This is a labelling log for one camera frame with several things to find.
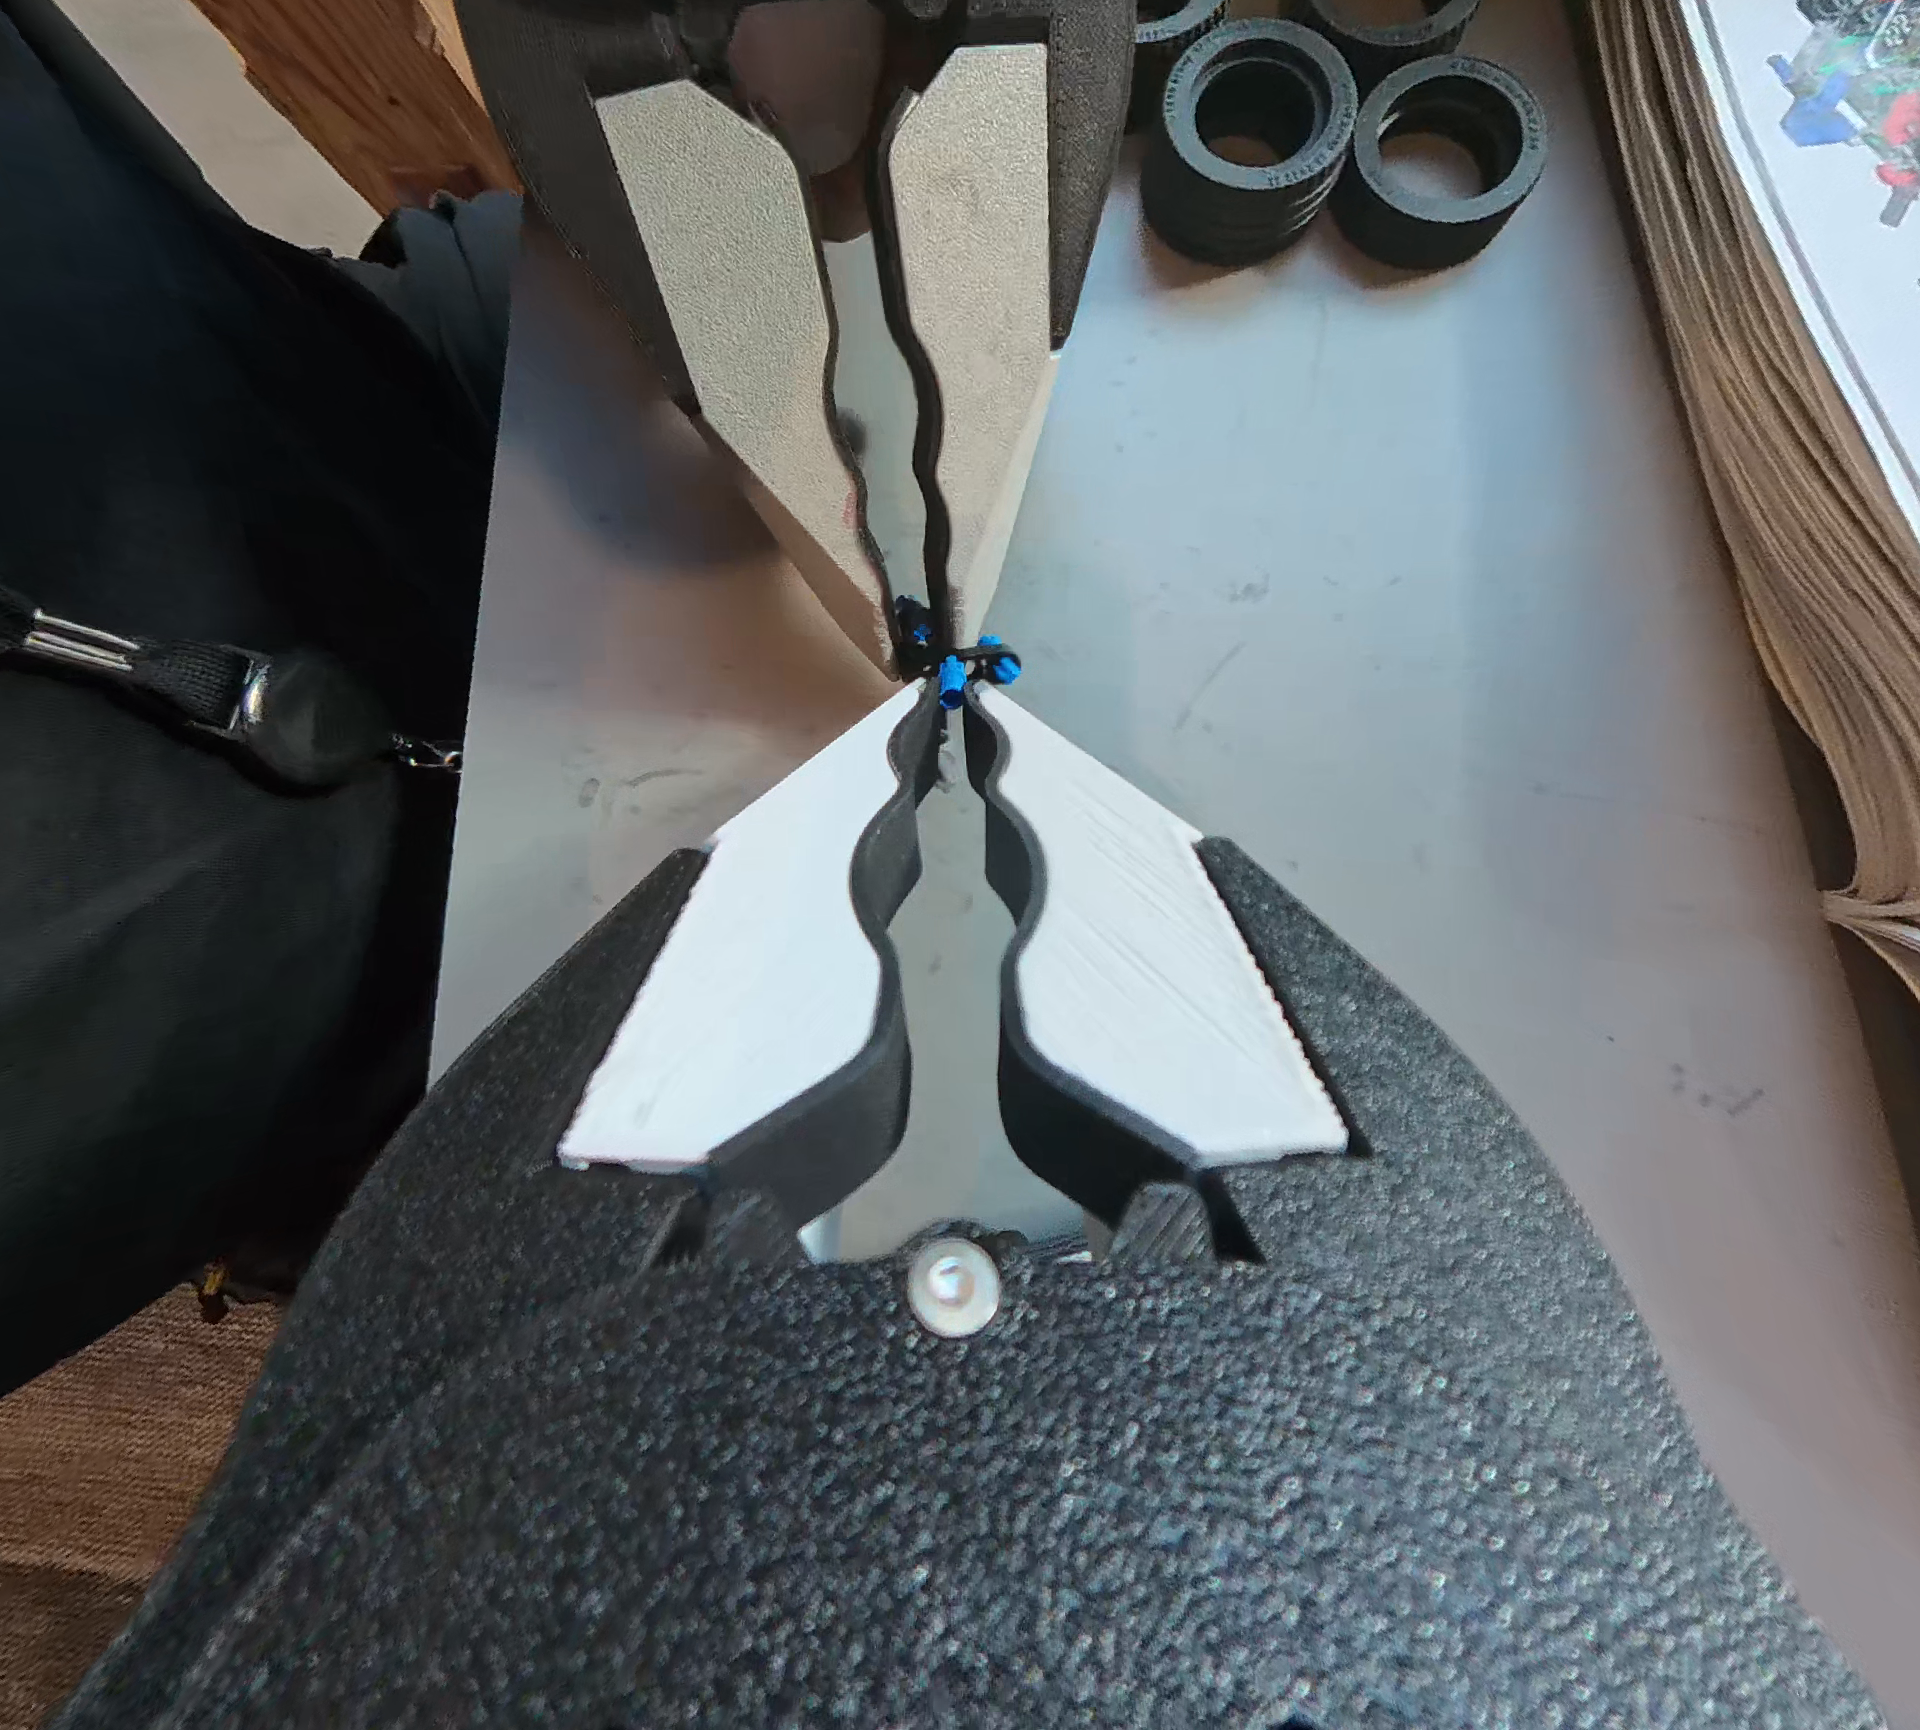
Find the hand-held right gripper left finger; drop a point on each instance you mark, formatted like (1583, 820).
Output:
(750, 995)

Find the person's left hand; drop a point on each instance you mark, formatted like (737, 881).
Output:
(824, 94)

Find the wooden furniture panel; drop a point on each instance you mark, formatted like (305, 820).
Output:
(331, 35)

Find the grey desk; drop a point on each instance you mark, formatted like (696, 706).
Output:
(1424, 634)

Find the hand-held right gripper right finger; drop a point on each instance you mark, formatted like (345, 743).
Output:
(1155, 995)

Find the black brick piece with pins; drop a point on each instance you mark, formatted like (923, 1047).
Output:
(975, 665)

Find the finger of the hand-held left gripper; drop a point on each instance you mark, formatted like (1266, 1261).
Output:
(983, 261)
(721, 261)

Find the black badge reel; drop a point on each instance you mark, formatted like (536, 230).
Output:
(315, 724)

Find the open instruction booklet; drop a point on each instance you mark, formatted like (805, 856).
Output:
(1724, 261)

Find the person's dark clothing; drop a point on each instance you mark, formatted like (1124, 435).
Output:
(195, 411)

